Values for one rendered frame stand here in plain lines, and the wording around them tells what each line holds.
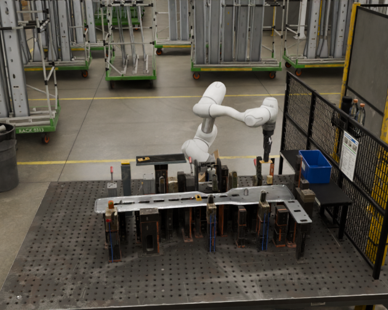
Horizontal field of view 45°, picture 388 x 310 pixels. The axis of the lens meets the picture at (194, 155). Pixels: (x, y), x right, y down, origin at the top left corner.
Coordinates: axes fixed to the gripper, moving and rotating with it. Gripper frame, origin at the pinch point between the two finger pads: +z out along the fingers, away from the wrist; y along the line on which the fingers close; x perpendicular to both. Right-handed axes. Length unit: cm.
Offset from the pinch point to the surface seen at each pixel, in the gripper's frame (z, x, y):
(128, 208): 29, -95, 8
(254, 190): 28.7, -5.2, -3.7
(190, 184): 27, -50, -15
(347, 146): -8, 54, 7
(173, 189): 27, -63, -11
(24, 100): 78, -237, -396
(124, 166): 16, -97, -30
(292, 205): 28.4, 14.7, 20.1
